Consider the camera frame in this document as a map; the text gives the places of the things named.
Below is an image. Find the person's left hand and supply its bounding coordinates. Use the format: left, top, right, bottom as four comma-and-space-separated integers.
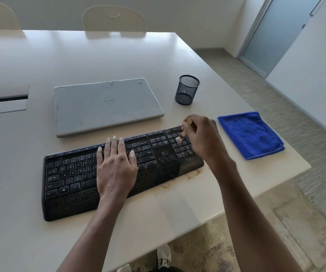
96, 136, 138, 201

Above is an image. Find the person's right hand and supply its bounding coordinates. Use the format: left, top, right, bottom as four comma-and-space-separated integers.
181, 114, 237, 179

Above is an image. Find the small wooden brush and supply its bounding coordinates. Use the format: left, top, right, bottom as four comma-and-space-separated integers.
175, 117, 193, 144

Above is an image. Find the blue microfibre cloth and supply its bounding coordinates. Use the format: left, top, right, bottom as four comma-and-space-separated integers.
217, 111, 286, 161

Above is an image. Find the black keyboard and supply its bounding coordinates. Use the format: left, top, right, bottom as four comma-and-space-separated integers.
41, 126, 205, 223

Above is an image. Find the person's right forearm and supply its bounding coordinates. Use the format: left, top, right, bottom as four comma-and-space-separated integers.
217, 167, 304, 272

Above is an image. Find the person's left forearm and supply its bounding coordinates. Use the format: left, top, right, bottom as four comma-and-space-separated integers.
56, 195, 128, 272

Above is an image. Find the black mesh pen holder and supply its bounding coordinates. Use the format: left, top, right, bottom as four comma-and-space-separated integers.
174, 75, 201, 106

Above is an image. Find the silver laptop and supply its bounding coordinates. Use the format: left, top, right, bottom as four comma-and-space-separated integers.
54, 77, 165, 138

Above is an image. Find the frosted glass door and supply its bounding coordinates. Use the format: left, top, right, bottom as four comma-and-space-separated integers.
238, 0, 326, 79

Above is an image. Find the grey desk cable slot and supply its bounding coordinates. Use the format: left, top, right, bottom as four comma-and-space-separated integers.
0, 85, 31, 116

